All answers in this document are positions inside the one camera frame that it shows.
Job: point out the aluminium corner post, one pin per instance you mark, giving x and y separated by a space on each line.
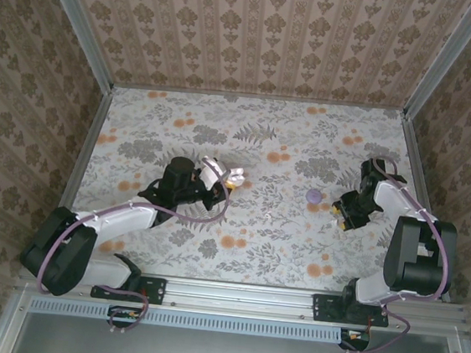
78 29
446 59

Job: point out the lilac earbud charging case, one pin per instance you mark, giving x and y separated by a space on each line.
314 196

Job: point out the aluminium side rail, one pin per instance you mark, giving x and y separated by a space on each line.
78 168
419 170

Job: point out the black connector box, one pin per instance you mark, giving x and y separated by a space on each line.
124 315
355 338

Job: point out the long aluminium base rail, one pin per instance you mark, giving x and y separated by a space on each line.
239 299

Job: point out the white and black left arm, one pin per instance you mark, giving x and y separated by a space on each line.
59 250

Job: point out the thin aluminium wall rail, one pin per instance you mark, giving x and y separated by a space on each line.
260 98

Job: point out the floral patterned table cover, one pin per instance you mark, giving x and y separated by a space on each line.
222 141

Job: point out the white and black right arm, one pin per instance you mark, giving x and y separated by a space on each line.
417 254

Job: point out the white earbud charging case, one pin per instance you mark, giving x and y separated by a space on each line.
237 176

